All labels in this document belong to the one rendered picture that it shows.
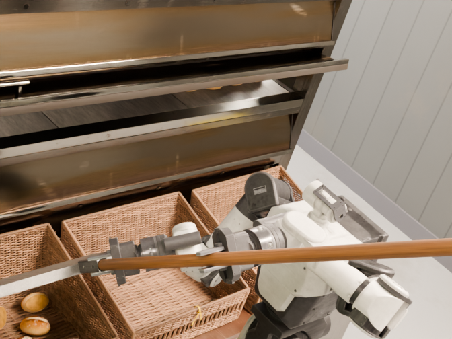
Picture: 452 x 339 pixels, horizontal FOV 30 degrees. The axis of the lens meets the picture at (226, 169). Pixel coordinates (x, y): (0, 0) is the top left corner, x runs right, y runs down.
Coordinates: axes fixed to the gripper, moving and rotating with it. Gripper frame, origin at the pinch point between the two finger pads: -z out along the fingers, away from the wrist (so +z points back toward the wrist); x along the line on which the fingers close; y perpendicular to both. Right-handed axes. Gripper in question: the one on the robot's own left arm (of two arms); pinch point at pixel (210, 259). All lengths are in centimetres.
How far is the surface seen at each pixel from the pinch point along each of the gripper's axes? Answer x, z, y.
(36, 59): -59, 2, 73
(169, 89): -45, 46, 75
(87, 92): -47, 14, 69
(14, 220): -13, 1, 114
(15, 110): -45, -10, 67
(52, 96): -47, 2, 67
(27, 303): 15, 1, 118
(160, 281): 22, 57, 125
